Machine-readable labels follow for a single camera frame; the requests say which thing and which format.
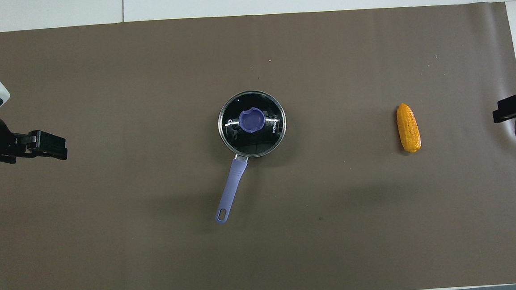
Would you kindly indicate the yellow toy corn cob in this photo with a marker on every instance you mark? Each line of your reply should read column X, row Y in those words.
column 408, row 127

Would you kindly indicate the glass lid with purple knob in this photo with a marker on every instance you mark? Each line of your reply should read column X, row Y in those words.
column 252, row 123

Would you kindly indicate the brown table mat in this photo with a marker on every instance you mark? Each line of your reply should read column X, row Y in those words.
column 263, row 234

